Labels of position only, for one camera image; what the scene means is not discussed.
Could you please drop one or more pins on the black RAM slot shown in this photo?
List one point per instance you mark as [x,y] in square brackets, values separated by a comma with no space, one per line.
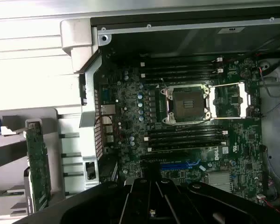
[184,142]
[184,137]
[177,77]
[177,59]
[177,65]
[149,149]
[177,71]
[184,131]

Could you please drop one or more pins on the blue expansion slot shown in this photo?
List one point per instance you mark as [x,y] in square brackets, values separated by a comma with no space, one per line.
[177,166]

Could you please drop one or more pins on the black expansion slot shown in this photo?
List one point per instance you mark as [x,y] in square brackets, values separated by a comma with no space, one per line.
[163,156]

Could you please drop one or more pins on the green motherboard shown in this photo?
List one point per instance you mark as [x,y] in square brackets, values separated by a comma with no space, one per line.
[245,144]

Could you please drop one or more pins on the CPU socket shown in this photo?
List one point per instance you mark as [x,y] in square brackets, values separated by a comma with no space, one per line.
[186,103]

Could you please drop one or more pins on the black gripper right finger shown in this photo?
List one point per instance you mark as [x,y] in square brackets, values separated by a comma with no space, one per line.
[212,210]

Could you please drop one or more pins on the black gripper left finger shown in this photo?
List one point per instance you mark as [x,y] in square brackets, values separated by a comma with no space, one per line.
[95,205]

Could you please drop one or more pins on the thin metal locking lever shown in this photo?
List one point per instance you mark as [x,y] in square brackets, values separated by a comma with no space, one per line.
[163,83]
[193,124]

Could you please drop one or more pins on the grey parts rack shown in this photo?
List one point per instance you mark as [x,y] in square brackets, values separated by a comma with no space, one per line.
[4,177]

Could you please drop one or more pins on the open PC case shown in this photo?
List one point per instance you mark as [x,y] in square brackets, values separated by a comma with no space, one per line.
[270,130]

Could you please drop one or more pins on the silver chipset heat sink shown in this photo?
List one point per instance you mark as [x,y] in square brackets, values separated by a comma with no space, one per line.
[219,182]

